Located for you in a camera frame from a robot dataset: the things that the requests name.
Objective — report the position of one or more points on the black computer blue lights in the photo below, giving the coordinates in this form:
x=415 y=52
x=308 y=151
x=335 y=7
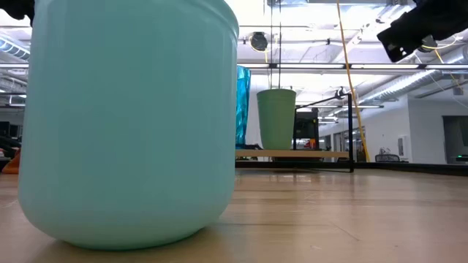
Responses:
x=306 y=128

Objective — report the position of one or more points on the blue faceted plastic tumbler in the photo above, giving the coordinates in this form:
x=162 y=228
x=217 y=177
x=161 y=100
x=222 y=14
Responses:
x=243 y=109

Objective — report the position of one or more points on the silver flexible air duct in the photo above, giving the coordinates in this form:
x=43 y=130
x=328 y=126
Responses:
x=402 y=85

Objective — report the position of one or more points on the black office chair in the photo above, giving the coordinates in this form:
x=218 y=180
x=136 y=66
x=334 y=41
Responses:
x=387 y=158

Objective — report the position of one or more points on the dark glass door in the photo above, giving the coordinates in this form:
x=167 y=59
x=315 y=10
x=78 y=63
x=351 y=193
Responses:
x=455 y=139

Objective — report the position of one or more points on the orange cloth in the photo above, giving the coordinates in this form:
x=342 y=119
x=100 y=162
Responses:
x=12 y=164

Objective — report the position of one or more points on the black metal table frame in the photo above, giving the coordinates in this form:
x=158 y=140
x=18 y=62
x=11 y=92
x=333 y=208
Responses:
x=402 y=167

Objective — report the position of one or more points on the green plastic cup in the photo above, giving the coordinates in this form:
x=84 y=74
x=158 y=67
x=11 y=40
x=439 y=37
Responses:
x=276 y=120

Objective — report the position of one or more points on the light blue ceramic mug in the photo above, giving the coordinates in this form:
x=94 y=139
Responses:
x=128 y=128

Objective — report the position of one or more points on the fluorescent ceiling light strip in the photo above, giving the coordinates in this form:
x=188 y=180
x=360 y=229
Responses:
x=384 y=66

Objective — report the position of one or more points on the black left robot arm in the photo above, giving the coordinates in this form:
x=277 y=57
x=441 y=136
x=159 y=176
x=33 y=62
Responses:
x=14 y=7

